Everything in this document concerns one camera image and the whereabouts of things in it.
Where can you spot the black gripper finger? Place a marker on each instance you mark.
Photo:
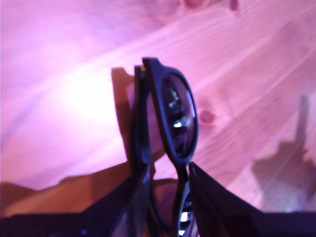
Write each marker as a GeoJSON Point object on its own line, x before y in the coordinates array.
{"type": "Point", "coordinates": [217, 209]}
{"type": "Point", "coordinates": [118, 212]}

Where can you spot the black Google sunglasses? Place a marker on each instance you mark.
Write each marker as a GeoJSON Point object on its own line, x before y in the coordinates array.
{"type": "Point", "coordinates": [181, 138]}

